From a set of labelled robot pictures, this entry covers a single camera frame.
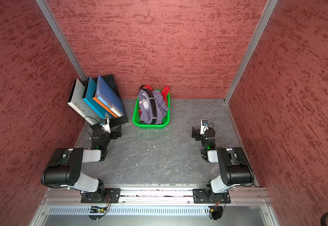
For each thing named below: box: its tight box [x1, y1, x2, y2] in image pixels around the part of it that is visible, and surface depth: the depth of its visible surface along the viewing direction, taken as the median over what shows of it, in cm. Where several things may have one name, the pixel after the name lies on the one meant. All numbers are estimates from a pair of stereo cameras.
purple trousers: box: [138, 88, 169, 125], surface depth 99 cm
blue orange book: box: [92, 74, 125, 118], surface depth 90 cm
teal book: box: [82, 75, 113, 120], surface depth 87 cm
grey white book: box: [67, 78, 102, 126], surface depth 87 cm
